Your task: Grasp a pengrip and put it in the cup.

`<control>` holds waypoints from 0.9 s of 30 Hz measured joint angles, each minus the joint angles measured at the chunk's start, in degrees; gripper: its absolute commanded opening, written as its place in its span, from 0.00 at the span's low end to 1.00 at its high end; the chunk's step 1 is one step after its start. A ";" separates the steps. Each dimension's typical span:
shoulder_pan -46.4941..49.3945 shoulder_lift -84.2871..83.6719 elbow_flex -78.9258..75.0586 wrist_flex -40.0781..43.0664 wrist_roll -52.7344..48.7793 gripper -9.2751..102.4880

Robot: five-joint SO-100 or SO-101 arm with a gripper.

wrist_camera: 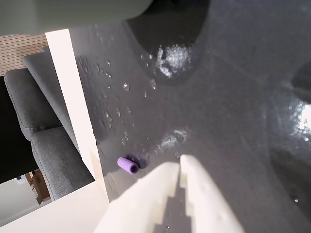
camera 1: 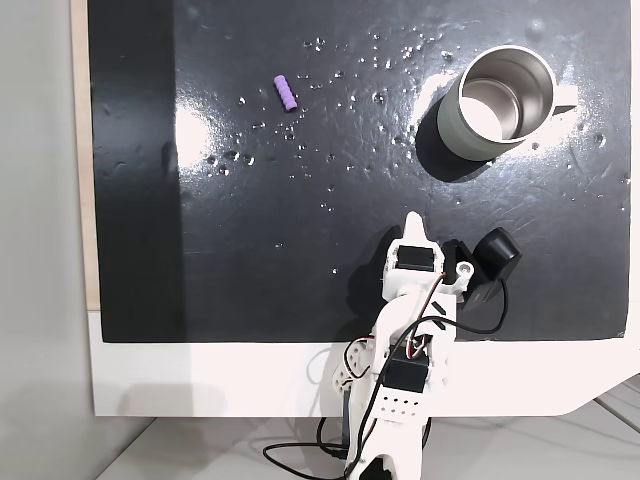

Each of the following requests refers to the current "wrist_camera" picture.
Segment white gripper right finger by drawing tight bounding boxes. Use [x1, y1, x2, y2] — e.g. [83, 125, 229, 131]
[179, 154, 245, 233]

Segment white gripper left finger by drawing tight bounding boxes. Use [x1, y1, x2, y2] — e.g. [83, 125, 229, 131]
[93, 162, 181, 233]

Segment brown cardboard box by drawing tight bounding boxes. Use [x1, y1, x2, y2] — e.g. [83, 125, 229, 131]
[28, 169, 52, 205]

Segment purple ribbed pen grip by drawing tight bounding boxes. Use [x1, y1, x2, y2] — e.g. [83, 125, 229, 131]
[117, 156, 140, 176]

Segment grey fabric sofa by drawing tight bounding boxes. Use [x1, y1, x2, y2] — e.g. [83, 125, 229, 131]
[4, 46, 96, 201]

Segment grey shiny table mat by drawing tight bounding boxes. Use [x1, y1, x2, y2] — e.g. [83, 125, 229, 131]
[69, 0, 311, 233]

